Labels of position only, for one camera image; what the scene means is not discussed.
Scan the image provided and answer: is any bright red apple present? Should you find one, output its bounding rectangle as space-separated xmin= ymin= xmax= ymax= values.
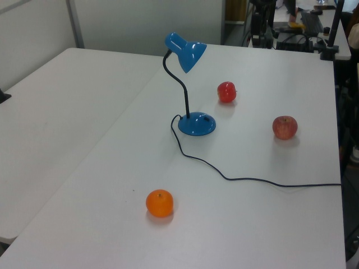
xmin=217 ymin=81 xmax=238 ymax=104

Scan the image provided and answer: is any orange fruit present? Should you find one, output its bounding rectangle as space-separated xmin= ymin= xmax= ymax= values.
xmin=145 ymin=189 xmax=174 ymax=218

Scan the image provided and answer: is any pale striped red apple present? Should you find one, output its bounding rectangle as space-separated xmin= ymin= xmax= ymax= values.
xmin=271 ymin=115 xmax=298 ymax=140

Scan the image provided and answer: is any black lamp power cable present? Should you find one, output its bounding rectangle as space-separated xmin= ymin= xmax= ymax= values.
xmin=170 ymin=114 xmax=342 ymax=188

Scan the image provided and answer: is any black electronics box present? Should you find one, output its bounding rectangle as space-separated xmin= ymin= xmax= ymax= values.
xmin=275 ymin=33 xmax=314 ymax=53

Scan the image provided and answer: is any black tripod equipment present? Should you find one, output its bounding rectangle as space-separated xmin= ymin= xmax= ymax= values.
xmin=248 ymin=0 xmax=276 ymax=50

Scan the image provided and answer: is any blue desk lamp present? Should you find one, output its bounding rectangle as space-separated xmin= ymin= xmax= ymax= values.
xmin=164 ymin=32 xmax=217 ymax=137

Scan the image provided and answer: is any black camera pole with clamp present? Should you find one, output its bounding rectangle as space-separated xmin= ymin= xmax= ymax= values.
xmin=320 ymin=0 xmax=346 ymax=61

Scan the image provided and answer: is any black keyboard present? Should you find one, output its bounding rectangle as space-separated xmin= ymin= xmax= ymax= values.
xmin=300 ymin=10 xmax=325 ymax=35

